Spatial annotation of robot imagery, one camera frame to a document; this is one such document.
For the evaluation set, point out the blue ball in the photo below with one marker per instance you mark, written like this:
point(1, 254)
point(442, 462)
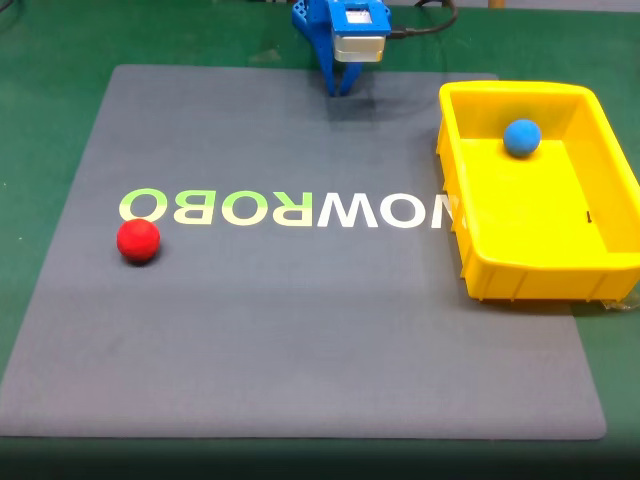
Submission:
point(522, 138)

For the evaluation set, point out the yellow plastic bin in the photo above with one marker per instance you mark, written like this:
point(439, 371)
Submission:
point(530, 250)

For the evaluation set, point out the clear plastic scrap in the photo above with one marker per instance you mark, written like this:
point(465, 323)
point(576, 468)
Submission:
point(620, 305)

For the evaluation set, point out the grey mat with NOWROBO print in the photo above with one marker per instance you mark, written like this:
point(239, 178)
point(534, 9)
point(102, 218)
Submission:
point(300, 325)

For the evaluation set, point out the red ball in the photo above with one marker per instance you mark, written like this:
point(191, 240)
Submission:
point(138, 240)

